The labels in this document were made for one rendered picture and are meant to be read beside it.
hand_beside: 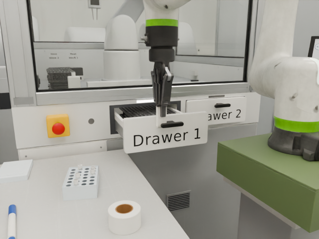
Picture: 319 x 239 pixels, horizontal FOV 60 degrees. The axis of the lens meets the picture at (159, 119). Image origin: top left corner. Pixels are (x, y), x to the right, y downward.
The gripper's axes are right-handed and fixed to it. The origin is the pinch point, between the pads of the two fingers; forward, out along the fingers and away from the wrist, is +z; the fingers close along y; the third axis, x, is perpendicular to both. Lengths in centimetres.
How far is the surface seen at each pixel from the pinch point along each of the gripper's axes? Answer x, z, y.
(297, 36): 163, -30, -107
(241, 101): 46, 2, -22
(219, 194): 39, 47, -24
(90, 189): -23.5, 14.7, 11.4
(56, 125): -30.3, 4.5, -16.7
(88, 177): -23.5, 13.7, 6.1
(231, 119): 41.6, 9.8, -22.1
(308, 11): 164, -50, -100
